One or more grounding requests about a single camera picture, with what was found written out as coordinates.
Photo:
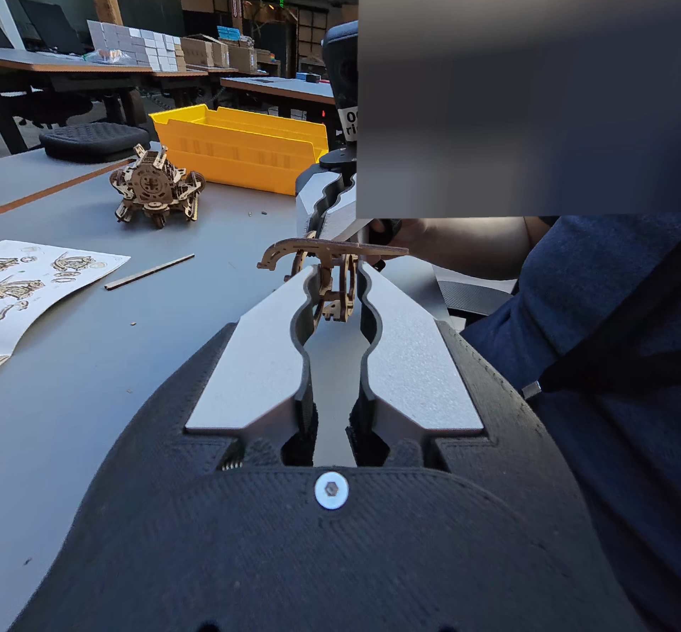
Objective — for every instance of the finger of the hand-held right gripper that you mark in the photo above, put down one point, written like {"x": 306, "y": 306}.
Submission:
{"x": 311, "y": 201}
{"x": 343, "y": 217}

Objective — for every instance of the curved wooden model part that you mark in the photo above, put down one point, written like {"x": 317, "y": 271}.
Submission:
{"x": 298, "y": 245}

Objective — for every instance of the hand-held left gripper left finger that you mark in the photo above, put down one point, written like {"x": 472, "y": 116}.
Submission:
{"x": 255, "y": 366}

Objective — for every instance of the printed instruction sheet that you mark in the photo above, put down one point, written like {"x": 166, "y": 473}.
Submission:
{"x": 32, "y": 302}

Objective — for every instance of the black padded cushion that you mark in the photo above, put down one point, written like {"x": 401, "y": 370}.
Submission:
{"x": 96, "y": 140}

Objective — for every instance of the yellow plastic bin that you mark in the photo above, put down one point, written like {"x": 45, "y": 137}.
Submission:
{"x": 239, "y": 159}

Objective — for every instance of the person's right hand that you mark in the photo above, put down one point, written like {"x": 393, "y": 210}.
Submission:
{"x": 420, "y": 241}

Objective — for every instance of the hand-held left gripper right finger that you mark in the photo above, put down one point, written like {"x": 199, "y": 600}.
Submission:
{"x": 420, "y": 371}

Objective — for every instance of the large cardboard box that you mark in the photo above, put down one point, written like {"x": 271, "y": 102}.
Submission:
{"x": 199, "y": 51}

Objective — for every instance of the thin wooden stick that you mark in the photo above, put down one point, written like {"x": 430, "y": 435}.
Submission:
{"x": 149, "y": 272}

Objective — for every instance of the long wood-edged desk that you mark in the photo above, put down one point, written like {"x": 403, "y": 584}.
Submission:
{"x": 64, "y": 66}

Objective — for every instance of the stack of white boxes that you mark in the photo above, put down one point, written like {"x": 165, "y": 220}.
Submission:
{"x": 133, "y": 44}

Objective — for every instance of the person's right forearm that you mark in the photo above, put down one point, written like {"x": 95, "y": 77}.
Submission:
{"x": 489, "y": 246}

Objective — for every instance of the assembled round wooden model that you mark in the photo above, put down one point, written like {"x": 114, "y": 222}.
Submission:
{"x": 151, "y": 185}

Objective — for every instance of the stack of blue boxes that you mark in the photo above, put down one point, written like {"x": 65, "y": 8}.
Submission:
{"x": 229, "y": 33}

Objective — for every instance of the short grey desk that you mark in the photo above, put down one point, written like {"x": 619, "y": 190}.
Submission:
{"x": 276, "y": 87}

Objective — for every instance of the black office chair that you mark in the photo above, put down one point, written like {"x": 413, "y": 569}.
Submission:
{"x": 53, "y": 108}

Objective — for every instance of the small cardboard box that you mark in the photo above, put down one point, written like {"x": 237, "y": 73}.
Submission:
{"x": 242, "y": 58}

